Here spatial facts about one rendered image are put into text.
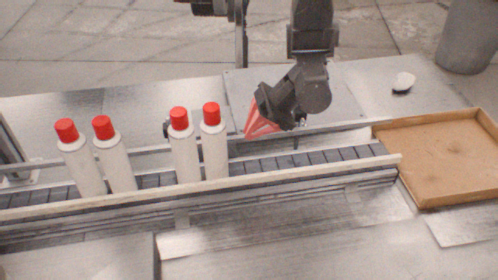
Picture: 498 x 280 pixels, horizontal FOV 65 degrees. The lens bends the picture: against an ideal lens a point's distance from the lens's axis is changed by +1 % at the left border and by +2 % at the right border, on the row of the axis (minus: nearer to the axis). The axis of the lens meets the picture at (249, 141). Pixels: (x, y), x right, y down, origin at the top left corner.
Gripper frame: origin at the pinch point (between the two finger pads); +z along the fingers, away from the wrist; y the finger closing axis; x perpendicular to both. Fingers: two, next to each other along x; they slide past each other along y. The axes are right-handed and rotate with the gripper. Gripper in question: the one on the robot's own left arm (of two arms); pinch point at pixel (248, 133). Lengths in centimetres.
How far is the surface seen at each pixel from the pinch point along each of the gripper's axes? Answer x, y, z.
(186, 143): -10.6, 2.4, 6.7
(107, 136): -23.3, 1.6, 12.9
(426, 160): 45.3, -0.9, -15.2
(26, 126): -31, -32, 49
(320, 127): 16.0, -3.8, -7.4
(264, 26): 105, -228, 43
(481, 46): 182, -135, -51
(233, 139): 1.0, -3.6, 5.3
